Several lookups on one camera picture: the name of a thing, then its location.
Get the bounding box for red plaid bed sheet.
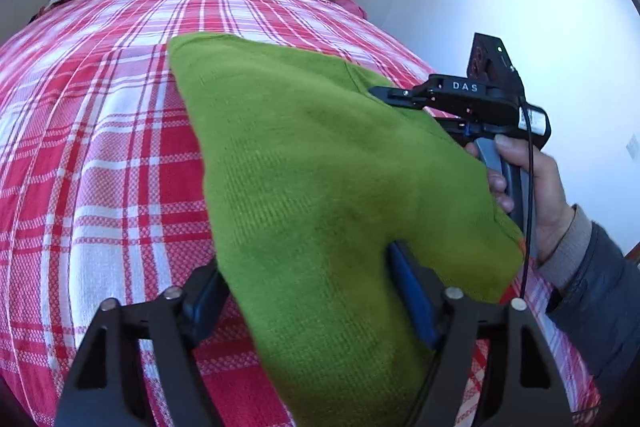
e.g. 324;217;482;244
0;0;601;427

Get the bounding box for person's right hand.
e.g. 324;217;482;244
465;139;576;268

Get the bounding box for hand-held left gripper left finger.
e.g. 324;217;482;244
54;263;241;427

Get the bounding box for black cable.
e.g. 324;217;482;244
517;104;536;303

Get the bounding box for pink cloth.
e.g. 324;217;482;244
332;0;368;20

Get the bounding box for person's right forearm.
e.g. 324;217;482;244
535;204;640;390

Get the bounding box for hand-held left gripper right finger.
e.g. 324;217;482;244
387;239;573;427

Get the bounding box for green orange striped knit sweater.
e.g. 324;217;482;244
167;33;526;427

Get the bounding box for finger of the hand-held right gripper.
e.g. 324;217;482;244
370;79;432;110

